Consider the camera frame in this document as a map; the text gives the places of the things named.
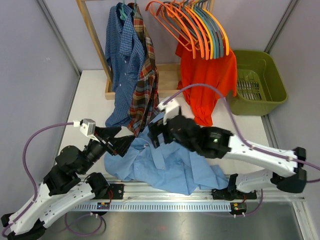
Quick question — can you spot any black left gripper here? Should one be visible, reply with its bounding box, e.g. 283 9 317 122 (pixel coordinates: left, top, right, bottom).
78 126 136 175

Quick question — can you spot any red brown plaid shirt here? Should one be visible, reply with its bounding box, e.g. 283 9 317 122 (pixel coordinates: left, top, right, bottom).
127 5 159 136

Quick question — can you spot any light blue shirt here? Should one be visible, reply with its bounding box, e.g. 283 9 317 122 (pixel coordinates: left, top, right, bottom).
104 128 229 196

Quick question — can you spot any teal hanger plaid shirt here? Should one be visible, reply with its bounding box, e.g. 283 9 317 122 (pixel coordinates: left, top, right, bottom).
128 0 138 15

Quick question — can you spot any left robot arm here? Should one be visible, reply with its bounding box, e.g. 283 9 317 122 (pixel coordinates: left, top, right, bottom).
1 123 133 240

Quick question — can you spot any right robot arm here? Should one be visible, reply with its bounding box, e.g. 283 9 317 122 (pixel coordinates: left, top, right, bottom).
104 115 307 198

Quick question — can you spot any blue checked shirt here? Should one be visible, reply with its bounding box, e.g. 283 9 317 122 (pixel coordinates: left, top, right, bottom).
105 2 146 127

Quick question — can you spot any orange t-shirt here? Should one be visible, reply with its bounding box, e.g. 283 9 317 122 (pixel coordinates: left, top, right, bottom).
175 43 238 127

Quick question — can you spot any hanging hanger bunch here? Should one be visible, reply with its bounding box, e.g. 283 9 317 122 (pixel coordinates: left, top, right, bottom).
145 0 231 60

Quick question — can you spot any teal hanger blue shirt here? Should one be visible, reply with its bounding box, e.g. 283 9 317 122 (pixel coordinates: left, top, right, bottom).
117 0 130 21

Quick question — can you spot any wooden clothes rack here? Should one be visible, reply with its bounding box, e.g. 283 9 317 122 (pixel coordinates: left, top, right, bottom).
76 0 216 100

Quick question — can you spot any green plastic basket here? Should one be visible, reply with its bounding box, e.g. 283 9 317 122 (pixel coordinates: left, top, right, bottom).
226 50 288 116

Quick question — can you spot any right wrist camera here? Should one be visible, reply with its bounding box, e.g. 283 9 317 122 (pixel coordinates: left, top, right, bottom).
157 97 181 125

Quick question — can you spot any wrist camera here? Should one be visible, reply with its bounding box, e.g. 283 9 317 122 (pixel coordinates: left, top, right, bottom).
157 97 181 125
80 118 96 138

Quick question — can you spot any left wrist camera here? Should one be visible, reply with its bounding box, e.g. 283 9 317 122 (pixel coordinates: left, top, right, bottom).
80 118 96 138

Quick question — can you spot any aluminium rail base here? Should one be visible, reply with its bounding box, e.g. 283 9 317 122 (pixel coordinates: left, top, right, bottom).
69 174 306 213

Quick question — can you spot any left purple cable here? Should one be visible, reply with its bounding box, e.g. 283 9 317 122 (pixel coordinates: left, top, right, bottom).
2 121 81 233

